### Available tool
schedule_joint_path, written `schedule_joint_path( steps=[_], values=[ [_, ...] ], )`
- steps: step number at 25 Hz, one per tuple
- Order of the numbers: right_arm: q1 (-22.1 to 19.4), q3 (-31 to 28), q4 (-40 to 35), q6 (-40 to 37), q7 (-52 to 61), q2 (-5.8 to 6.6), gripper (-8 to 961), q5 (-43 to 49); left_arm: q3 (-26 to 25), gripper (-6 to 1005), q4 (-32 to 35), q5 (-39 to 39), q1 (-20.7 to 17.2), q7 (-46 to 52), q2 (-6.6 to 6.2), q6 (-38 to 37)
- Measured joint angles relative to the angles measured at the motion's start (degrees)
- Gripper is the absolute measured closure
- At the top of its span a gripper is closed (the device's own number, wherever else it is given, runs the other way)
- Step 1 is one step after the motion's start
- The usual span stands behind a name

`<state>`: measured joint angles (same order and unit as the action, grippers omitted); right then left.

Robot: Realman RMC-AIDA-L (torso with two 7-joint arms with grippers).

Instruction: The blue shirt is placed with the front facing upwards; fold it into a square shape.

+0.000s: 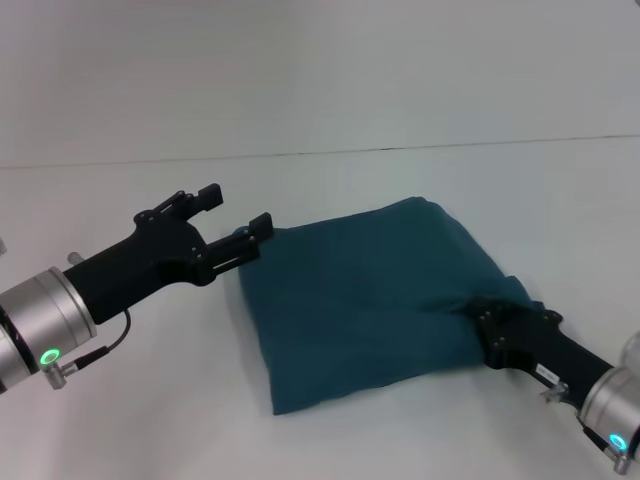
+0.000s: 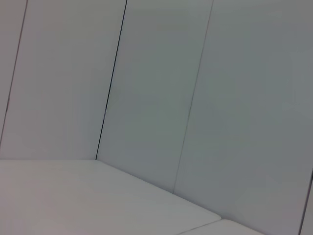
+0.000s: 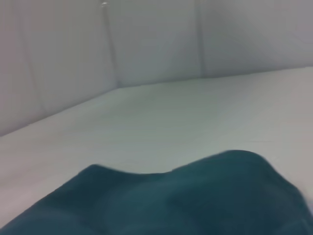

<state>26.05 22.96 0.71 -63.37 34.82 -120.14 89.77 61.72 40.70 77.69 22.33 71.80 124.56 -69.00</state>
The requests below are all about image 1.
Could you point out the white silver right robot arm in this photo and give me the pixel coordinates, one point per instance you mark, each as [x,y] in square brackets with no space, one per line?
[615,400]

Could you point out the teal t-shirt with FREE print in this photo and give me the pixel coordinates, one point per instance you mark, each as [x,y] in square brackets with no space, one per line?
[370,300]

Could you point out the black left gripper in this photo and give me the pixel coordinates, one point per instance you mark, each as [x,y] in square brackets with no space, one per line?
[135,270]

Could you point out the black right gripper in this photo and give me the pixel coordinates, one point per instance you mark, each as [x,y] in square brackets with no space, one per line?
[540,350]

